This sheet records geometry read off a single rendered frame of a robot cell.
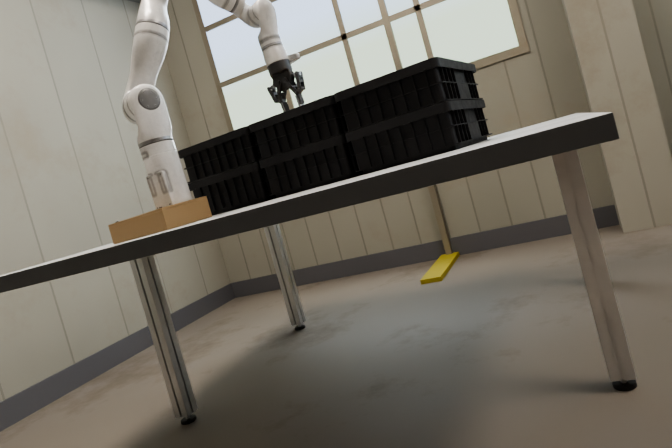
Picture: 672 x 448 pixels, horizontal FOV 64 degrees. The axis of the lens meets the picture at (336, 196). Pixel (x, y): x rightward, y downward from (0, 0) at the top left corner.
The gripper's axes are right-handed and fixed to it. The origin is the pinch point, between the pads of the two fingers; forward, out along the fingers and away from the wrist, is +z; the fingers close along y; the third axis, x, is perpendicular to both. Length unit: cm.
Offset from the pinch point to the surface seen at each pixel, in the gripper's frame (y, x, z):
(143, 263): -67, -25, 31
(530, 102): 21, 200, 20
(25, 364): -192, -21, 58
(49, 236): -194, 13, 0
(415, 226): -71, 182, 70
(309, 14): -89, 177, -90
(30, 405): -191, -25, 77
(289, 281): -88, 65, 65
